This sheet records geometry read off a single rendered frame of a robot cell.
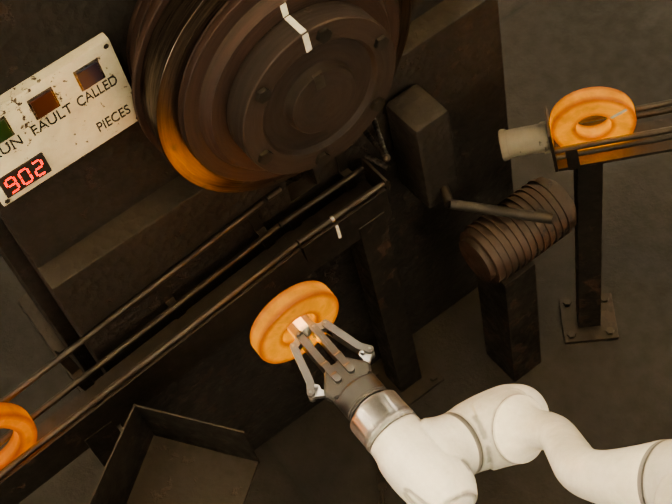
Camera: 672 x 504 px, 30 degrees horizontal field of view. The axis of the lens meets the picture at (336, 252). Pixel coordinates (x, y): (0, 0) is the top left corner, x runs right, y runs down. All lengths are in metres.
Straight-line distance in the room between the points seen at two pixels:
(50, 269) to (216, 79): 0.51
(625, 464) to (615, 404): 1.32
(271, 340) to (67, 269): 0.38
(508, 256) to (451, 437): 0.66
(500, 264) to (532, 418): 0.63
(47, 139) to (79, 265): 0.27
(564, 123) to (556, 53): 1.12
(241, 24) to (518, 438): 0.72
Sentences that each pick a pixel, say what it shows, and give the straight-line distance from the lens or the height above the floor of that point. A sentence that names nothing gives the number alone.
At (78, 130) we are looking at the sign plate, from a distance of 1.97.
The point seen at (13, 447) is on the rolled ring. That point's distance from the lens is 2.26.
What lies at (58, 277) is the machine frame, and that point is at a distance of 2.12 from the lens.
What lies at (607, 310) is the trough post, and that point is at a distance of 2.92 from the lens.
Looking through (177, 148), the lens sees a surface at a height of 1.10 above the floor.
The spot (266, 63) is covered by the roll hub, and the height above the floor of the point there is 1.24.
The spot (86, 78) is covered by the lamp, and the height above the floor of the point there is 1.20.
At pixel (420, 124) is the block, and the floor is 0.80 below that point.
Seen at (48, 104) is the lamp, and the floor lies 1.20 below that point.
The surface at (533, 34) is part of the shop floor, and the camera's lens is 3.47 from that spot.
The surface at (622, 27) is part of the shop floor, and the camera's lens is 3.48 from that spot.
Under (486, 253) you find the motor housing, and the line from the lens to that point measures 2.40.
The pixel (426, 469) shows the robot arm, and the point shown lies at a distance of 1.80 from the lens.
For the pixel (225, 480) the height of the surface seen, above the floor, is 0.61.
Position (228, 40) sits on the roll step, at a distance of 1.79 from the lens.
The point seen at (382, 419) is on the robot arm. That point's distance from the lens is 1.84.
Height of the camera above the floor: 2.50
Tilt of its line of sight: 54 degrees down
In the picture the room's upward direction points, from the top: 16 degrees counter-clockwise
